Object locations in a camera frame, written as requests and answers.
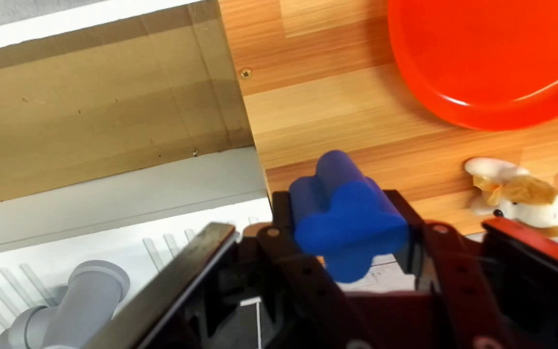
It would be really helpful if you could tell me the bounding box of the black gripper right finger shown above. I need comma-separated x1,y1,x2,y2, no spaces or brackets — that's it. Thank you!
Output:
387,189,507,349

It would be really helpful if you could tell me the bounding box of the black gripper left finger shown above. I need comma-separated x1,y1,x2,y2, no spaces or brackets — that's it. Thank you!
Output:
255,189,383,349

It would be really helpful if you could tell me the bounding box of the blue toy block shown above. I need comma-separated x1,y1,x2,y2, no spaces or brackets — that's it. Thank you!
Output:
286,148,410,284

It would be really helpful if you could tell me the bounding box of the orange-red plastic plate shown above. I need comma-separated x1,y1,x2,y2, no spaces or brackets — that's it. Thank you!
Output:
385,0,558,131

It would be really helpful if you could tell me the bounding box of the white and brown toy dog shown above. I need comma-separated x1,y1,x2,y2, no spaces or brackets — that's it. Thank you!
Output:
462,154,558,236

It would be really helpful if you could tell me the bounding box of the white toy sink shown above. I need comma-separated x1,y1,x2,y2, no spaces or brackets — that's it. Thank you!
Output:
0,0,274,349

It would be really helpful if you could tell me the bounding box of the grey toy faucet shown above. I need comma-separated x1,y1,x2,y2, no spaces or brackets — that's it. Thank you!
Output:
0,257,131,349

